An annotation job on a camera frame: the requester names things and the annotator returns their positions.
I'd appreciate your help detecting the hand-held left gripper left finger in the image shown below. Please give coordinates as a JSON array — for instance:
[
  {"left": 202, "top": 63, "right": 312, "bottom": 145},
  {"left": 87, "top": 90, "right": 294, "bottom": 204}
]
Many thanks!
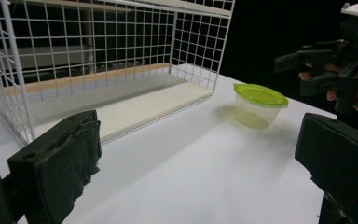
[{"left": 7, "top": 109, "right": 103, "bottom": 224}]

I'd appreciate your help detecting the white wire rack shelf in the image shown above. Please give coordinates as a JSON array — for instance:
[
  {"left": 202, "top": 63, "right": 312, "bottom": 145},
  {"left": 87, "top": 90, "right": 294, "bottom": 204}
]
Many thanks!
[{"left": 0, "top": 0, "right": 236, "bottom": 147}]

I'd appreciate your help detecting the clear plastic container green lid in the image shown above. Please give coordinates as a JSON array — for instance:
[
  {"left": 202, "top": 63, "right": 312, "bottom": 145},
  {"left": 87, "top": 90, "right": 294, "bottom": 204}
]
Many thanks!
[{"left": 233, "top": 83, "right": 290, "bottom": 130}]

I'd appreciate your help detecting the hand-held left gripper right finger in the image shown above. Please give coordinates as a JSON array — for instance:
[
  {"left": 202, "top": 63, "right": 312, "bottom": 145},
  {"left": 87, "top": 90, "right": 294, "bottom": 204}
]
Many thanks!
[{"left": 294, "top": 112, "right": 358, "bottom": 224}]

